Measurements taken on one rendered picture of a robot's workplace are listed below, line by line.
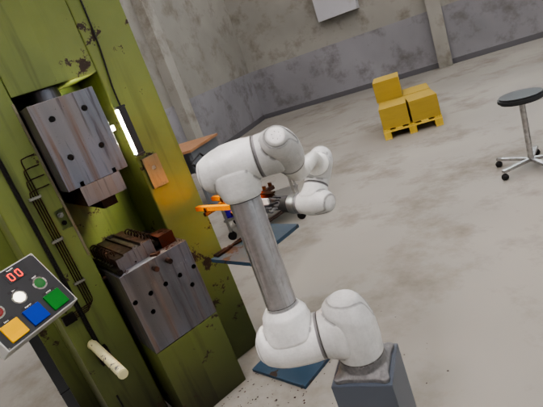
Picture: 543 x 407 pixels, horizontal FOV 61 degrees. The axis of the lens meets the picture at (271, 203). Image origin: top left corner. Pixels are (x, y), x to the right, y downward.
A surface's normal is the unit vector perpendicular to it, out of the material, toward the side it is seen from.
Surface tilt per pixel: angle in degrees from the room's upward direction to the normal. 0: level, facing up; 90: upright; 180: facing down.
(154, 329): 90
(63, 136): 90
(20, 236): 90
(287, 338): 81
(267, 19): 90
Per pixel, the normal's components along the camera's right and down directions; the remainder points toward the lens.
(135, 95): 0.61, 0.04
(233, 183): -0.04, 0.32
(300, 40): -0.32, 0.40
